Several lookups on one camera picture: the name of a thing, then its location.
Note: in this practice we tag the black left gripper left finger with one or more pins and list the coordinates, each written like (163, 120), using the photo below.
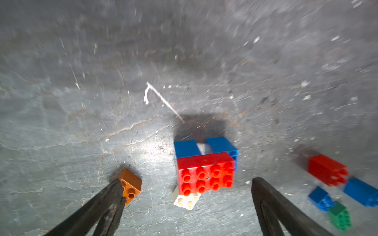
(104, 210)

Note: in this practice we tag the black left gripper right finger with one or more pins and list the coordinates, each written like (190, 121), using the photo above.
(275, 210)

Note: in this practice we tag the blue lego brick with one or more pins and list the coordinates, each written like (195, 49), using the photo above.
(222, 144)
(362, 192)
(185, 149)
(321, 199)

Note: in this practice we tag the red long lego brick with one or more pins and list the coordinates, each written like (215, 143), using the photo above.
(198, 174)

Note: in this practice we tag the orange lego brick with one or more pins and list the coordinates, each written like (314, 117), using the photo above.
(131, 185)

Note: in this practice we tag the green lego brick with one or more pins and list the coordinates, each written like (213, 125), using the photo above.
(339, 217)

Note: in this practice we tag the white lego brick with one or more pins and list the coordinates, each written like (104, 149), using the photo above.
(187, 202)

